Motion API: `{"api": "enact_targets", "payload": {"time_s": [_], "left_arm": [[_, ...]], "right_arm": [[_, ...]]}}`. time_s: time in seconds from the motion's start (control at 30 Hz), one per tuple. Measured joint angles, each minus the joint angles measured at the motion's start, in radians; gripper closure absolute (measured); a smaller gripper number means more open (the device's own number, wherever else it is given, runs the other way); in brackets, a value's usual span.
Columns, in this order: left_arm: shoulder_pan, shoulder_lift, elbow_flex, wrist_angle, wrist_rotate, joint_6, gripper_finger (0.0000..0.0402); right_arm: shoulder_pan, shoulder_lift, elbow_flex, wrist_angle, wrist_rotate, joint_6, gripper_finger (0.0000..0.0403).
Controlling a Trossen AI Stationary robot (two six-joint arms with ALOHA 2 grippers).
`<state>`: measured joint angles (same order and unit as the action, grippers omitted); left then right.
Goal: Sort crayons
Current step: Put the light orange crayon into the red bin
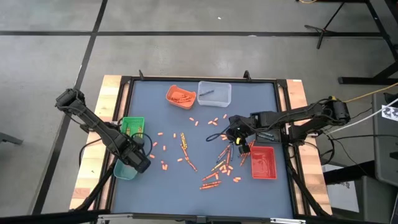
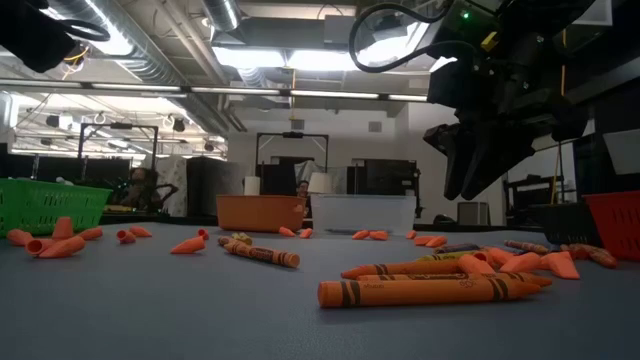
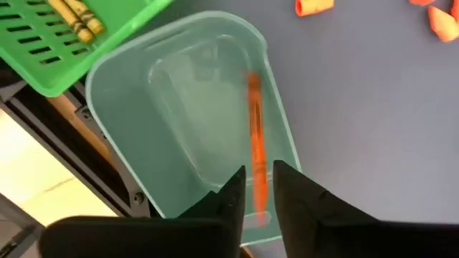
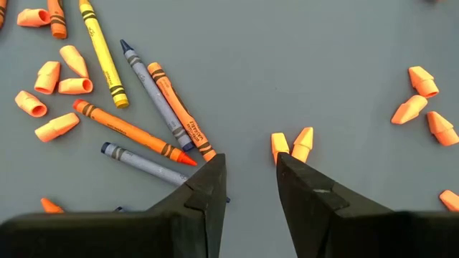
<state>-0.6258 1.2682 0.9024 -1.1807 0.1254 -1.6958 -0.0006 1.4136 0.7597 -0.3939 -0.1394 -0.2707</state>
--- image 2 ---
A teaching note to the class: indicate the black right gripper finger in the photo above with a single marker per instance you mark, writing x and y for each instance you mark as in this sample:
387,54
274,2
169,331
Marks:
457,175
495,165

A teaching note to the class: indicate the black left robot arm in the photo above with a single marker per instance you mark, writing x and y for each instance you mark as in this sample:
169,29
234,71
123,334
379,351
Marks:
30,35

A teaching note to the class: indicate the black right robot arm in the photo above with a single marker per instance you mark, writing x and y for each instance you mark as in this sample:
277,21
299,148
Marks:
550,50

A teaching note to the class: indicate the grey waste bin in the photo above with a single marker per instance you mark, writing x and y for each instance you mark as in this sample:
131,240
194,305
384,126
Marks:
475,214

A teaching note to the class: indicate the white whiteboard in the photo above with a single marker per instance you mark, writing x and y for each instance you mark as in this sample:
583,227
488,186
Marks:
542,170

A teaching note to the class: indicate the black equipment cabinet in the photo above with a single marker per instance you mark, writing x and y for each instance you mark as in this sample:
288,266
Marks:
385,175

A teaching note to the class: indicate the blue crayon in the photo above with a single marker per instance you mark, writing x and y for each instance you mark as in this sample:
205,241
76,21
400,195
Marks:
457,248

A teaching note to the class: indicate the yellow crayon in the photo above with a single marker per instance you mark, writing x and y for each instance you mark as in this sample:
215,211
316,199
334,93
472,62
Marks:
445,256
243,238

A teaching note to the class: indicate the black mesh basket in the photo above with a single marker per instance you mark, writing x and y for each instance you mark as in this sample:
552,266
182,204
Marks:
570,225

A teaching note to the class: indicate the clear plastic bin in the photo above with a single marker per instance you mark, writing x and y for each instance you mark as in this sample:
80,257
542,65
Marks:
362,212

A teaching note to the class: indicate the white light panel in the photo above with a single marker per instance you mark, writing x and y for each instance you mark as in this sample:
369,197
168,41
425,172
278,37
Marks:
622,150

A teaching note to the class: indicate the red mesh basket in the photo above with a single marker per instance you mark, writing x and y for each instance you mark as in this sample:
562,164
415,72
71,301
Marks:
617,225

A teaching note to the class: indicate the white lampshade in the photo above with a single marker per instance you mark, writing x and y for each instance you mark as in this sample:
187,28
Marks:
320,183

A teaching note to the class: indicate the person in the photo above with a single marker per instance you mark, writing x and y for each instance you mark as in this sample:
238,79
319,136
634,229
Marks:
142,187
302,187

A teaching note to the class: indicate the orange plastic bin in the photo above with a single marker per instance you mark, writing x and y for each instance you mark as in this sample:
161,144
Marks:
260,212

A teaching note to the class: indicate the white paper roll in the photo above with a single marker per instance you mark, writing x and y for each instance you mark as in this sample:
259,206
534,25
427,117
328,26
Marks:
251,186

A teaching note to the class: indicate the long ceiling light bar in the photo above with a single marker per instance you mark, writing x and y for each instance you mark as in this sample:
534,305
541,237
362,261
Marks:
240,91

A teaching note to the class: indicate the white printed cloth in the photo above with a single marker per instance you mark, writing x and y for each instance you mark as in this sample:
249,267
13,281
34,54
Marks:
175,185

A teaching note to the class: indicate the green mesh basket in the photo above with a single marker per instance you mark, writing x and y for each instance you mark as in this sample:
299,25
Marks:
50,205

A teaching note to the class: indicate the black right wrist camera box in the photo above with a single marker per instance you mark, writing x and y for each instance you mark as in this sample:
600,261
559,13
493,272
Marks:
452,85

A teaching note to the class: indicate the black robot rig frame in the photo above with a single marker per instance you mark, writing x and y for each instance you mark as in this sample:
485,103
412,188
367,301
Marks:
292,134
117,126

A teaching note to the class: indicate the silver air duct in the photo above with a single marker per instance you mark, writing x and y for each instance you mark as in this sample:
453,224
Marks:
222,15

